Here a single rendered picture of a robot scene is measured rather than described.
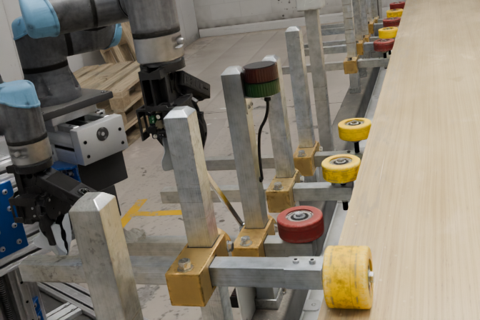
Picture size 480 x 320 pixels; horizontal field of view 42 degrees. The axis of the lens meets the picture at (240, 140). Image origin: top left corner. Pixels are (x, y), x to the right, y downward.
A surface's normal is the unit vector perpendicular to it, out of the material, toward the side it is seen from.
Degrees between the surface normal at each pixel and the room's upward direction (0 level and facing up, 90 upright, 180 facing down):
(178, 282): 90
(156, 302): 0
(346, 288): 82
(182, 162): 90
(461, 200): 0
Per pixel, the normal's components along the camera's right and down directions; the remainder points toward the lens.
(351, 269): -0.30, -0.37
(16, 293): 0.72, 0.11
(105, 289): -0.28, 0.34
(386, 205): -0.15, -0.94
